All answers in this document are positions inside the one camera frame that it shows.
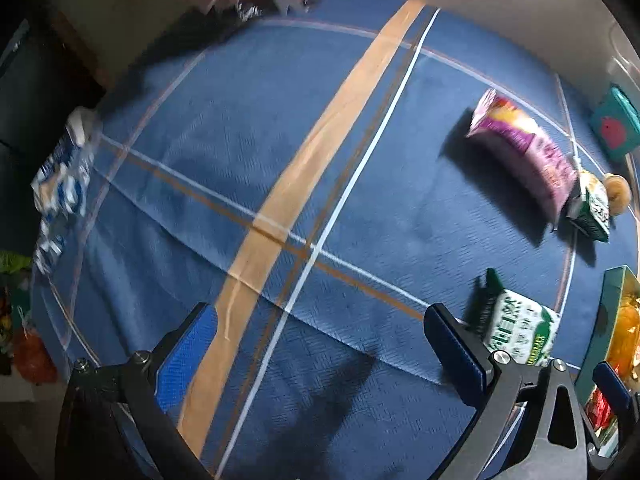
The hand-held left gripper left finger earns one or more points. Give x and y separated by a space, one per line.
185 355

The yellow clear cake packet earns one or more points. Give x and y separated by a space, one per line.
627 330

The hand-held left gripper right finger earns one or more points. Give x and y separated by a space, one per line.
455 357

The blue and white packets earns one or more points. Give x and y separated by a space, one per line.
62 185

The large red patterned snack packet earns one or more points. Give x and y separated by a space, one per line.
599 407

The blue plaid tablecloth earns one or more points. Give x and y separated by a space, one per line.
250 135

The dark green and silver packet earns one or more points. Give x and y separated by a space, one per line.
595 210

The green and white biscuit packet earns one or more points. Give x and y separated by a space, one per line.
520 325

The round pastry in clear wrap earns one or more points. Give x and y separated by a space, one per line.
619 194

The teal tin with pink print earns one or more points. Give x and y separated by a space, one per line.
617 125

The orange and green plastic bag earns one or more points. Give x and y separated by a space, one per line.
27 345

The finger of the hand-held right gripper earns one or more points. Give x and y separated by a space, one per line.
612 390

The white box with teal rim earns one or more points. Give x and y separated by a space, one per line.
607 310

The purple snack packet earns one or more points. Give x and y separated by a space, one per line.
525 155

